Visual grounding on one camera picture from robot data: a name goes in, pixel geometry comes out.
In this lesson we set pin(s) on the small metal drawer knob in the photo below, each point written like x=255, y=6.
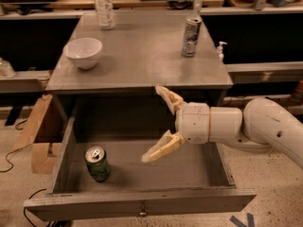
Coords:
x=142, y=212

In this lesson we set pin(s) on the clear plastic water bottle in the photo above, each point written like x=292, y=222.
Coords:
x=105, y=13

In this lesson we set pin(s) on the grey cabinet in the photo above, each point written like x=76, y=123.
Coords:
x=142, y=51

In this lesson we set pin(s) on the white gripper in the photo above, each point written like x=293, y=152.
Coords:
x=193, y=122

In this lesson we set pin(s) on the green soda can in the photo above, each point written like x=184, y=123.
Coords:
x=97, y=164

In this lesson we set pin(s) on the wooden block stand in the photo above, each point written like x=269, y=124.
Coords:
x=44, y=132

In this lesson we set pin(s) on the grey open top drawer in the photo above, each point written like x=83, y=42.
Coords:
x=193, y=179

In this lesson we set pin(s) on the white ceramic bowl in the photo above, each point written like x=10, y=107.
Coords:
x=83, y=52

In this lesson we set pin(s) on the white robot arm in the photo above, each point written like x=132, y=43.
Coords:
x=261, y=125

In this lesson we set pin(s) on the white pump dispenser bottle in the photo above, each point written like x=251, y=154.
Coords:
x=220, y=49

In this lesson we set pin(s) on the silver tall energy can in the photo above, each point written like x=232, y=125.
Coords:
x=191, y=35

